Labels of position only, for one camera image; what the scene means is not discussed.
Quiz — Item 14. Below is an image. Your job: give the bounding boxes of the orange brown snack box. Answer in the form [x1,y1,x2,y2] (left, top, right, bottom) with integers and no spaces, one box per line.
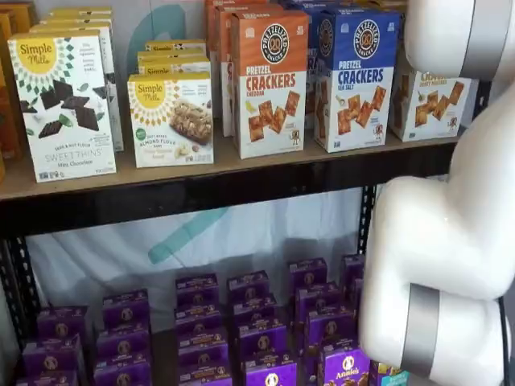
[0,0,40,39]
[0,11,26,162]

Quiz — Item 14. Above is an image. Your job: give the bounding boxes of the white fabric backdrop sheet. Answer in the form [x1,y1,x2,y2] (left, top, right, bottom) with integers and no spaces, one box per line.
[0,0,464,386]

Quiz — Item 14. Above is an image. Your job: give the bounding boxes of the black metal shelf frame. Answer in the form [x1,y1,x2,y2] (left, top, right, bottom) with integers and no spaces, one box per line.
[0,78,492,363]

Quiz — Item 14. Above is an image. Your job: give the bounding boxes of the orange Pretzel Crackers box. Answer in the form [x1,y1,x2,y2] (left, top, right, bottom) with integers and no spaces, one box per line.
[213,2,285,138]
[204,0,266,121]
[230,7,311,160]

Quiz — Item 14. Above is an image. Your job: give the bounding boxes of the Simple Mills almond bars box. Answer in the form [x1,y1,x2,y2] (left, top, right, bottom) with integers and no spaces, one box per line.
[144,38,208,57]
[126,72,216,169]
[136,49,212,80]

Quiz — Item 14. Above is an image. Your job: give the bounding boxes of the purple snack boxes group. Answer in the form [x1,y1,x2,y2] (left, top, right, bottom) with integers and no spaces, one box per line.
[82,321,319,386]

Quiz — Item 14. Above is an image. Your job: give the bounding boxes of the yellow white Pretzel Crackers box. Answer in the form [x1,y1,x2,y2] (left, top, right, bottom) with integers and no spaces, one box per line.
[388,39,475,143]

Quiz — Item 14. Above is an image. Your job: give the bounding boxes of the purple Annie's box teal label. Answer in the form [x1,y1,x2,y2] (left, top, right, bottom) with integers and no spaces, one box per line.
[369,359,411,386]

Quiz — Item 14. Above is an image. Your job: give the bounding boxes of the wooden shelf board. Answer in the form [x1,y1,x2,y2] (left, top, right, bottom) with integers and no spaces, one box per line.
[0,130,464,202]

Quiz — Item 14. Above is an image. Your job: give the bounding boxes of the blue Pretzel Crackers box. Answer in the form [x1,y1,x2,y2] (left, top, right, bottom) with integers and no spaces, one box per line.
[277,0,407,13]
[304,4,337,130]
[313,7,402,154]

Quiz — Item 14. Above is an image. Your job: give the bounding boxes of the purple Annie's snack box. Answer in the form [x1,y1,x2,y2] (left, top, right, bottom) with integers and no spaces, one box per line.
[175,303,225,335]
[101,288,151,331]
[227,270,270,299]
[237,321,290,359]
[176,327,231,367]
[175,273,220,309]
[15,370,80,386]
[295,281,341,313]
[241,352,299,386]
[303,307,359,349]
[96,327,151,363]
[287,257,328,287]
[316,346,373,386]
[93,359,153,386]
[341,253,365,289]
[37,306,89,343]
[178,361,234,386]
[232,293,279,325]
[22,335,84,376]

